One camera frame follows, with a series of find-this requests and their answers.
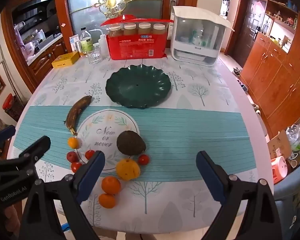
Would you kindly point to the white squeeze bottle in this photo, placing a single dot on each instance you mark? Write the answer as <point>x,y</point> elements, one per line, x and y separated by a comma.
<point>103,46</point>

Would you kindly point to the orange tangerine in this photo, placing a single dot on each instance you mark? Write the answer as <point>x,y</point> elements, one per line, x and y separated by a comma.
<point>107,201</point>
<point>111,185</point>

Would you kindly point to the pink white stool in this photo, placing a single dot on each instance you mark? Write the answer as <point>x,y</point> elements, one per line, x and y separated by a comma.
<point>279,169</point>

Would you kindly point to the yellow tin box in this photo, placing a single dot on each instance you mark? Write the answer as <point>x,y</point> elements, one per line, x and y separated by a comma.
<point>66,60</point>

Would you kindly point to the overripe brown banana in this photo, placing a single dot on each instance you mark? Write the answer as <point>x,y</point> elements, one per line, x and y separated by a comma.
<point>75,111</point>

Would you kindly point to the small metal can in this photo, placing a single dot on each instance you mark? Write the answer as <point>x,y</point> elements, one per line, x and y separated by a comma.
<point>78,46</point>

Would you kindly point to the red paper cup package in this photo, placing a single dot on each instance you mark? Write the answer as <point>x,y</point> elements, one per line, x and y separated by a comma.
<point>129,37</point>

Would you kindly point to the cardboard box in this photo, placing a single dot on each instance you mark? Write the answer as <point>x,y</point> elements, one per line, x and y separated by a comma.
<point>279,146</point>

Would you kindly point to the small white carton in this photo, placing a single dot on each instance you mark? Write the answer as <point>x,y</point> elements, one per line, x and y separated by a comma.
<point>73,40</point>

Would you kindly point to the large yellow orange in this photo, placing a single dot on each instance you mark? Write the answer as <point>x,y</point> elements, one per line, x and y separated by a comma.
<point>128,169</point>

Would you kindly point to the orange wooden cabinet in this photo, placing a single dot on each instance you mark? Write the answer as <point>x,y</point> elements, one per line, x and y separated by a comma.
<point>272,70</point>

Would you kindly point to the teal striped table runner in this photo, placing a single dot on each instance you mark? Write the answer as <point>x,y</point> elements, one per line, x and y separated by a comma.
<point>173,138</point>

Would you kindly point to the dark brown avocado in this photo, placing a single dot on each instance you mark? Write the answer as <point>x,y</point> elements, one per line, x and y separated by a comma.
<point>130,143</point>

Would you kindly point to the dark green scalloped plate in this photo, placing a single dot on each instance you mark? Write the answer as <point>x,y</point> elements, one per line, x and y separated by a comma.
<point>138,86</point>

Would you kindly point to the gold ornament decoration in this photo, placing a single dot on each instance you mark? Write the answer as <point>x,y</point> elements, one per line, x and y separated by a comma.
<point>111,8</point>

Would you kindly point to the clear bottle green label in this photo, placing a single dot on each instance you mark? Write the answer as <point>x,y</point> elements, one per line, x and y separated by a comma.
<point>86,41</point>

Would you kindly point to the red plastic container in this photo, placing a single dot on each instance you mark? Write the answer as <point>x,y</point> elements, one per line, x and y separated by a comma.
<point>8,103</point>

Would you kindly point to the red cherry tomato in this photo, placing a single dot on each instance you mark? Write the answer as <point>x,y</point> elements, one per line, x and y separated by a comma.
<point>75,166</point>
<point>89,154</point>
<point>143,160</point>

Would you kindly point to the clear drinking glass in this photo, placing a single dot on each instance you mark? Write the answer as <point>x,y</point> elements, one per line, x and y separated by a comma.
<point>94,55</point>

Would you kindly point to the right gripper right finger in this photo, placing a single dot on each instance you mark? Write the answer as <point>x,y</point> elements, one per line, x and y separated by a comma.
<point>261,218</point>

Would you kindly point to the small yellow-orange kumquat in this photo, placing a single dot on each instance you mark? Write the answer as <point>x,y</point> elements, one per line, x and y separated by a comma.
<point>73,143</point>

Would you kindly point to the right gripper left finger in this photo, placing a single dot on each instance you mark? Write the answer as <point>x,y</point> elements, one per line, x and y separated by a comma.
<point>40,220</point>

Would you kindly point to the white countertop sterilizer appliance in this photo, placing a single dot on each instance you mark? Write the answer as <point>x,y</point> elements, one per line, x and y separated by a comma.
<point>197,35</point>

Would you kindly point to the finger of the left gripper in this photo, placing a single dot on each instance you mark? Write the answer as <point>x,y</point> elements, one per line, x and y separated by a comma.
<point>7,133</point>
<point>28,158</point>

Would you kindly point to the left human hand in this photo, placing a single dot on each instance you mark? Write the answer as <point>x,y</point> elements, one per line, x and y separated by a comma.
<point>12,222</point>

